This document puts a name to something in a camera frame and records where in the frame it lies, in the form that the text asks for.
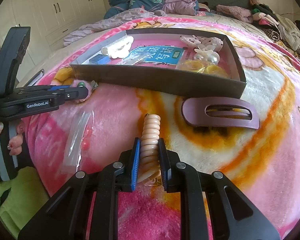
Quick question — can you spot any pink fuzzy hair clip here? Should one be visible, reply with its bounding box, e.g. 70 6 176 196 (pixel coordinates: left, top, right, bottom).
71 78 99 103

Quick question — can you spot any floral sheer scrunchie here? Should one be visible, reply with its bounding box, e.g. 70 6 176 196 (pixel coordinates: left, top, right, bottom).
180 35 223 52

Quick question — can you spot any white wardrobe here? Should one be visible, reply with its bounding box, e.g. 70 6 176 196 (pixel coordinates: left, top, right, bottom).
0 0 106 81

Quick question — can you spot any dark cardboard tray box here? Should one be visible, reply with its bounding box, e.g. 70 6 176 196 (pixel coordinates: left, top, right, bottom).
70 28 247 99

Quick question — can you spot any yellow hair ties bag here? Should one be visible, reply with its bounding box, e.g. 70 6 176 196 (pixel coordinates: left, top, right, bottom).
175 60 230 78

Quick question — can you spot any pink folded garment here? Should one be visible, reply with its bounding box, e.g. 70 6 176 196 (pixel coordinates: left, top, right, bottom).
216 4 253 23

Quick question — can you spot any pearl clear claw clip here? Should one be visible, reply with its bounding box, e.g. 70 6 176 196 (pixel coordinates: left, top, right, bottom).
194 44 220 65

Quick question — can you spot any blue Chinese text booklet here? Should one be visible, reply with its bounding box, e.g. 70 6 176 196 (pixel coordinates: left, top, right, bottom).
121 46 184 65

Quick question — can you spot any green cloth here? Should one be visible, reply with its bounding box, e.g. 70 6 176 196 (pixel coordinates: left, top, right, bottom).
0 167 49 238

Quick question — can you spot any white claw hair clip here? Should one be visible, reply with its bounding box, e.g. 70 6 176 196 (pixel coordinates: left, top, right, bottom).
101 35 134 59

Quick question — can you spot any pile of clothes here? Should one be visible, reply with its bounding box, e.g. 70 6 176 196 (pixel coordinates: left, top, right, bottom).
249 0 300 60

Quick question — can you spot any clear plastic sleeve bag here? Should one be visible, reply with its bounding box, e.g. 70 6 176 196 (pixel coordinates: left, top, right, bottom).
61 110 94 175

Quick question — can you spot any blue square box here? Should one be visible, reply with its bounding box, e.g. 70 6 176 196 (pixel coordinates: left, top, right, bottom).
89 54 111 65

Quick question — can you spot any mauve oval hair clip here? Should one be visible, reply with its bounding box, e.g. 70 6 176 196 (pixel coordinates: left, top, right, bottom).
181 96 260 130

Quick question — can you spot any pink cartoon fleece blanket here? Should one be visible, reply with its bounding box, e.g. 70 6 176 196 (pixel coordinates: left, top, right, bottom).
18 16 300 237

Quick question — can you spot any beige spiral hair tie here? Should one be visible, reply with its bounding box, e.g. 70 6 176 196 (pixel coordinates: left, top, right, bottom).
136 113 162 184

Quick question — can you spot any purple pyjama garment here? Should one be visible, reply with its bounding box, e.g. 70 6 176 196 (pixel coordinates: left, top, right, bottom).
162 0 199 16

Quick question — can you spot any lilac crumpled sheet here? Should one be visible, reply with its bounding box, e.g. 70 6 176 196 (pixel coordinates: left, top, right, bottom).
63 8 167 47

